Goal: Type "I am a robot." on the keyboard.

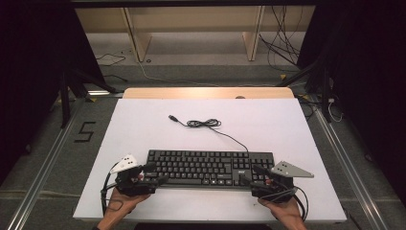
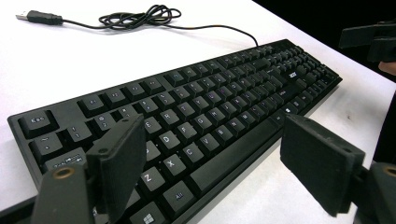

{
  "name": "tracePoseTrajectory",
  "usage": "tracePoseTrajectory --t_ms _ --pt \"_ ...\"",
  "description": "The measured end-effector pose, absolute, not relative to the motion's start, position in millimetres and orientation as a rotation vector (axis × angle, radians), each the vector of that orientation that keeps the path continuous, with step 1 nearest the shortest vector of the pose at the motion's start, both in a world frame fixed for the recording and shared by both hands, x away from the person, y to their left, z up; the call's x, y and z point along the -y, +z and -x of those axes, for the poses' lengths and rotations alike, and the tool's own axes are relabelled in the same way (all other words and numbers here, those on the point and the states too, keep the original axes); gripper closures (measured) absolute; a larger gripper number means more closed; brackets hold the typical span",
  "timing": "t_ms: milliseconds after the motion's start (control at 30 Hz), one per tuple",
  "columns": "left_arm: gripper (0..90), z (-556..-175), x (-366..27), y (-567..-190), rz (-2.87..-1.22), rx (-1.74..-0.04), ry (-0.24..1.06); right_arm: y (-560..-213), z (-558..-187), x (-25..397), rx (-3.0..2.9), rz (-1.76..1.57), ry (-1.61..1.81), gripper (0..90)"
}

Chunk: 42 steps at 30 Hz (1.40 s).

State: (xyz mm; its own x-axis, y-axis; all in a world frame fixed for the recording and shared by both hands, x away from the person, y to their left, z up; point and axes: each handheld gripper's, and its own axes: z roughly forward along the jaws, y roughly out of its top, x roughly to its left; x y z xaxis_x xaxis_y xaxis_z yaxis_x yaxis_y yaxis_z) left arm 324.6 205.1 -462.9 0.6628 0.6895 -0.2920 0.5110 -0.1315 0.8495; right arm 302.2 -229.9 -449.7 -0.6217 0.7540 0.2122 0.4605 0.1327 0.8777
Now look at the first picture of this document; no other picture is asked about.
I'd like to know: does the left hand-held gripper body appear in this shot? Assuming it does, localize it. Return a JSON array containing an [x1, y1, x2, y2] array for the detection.
[[109, 153, 159, 196]]

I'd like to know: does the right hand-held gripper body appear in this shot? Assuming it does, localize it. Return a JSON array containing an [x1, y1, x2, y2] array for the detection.
[[251, 160, 315, 203]]

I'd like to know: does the black computer keyboard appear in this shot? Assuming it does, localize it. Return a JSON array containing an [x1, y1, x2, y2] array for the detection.
[[143, 149, 276, 191]]

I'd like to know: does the person's left hand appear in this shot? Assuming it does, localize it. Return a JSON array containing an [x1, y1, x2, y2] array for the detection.
[[106, 190, 151, 219]]

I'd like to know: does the person's right hand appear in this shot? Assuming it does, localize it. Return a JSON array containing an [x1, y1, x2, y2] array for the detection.
[[258, 199, 303, 221]]

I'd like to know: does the white table mat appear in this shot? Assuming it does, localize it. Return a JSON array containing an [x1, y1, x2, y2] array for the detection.
[[72, 98, 348, 223]]

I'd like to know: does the black metal stand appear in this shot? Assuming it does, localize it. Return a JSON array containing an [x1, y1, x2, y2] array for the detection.
[[58, 67, 119, 129], [276, 57, 333, 124]]

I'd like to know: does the black curtain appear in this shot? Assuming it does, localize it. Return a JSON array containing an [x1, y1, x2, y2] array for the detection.
[[296, 0, 406, 209], [0, 0, 107, 187]]

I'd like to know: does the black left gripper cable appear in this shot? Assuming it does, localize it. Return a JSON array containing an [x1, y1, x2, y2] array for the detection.
[[100, 162, 124, 216]]

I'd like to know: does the metal floor rail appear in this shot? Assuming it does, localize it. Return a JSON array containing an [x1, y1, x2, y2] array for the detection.
[[6, 99, 88, 230], [310, 99, 390, 230]]

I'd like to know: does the black keyboard cable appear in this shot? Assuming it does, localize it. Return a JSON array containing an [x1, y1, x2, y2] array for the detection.
[[168, 114, 250, 153]]

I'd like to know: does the short white cable loop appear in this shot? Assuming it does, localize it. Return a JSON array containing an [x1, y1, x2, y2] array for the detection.
[[327, 97, 345, 124]]

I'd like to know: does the thin black floor cable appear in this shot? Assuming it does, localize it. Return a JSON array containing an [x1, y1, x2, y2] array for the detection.
[[95, 53, 127, 67]]

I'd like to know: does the hanging black cable bundle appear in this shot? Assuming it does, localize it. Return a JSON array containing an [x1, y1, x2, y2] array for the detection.
[[258, 6, 304, 74]]

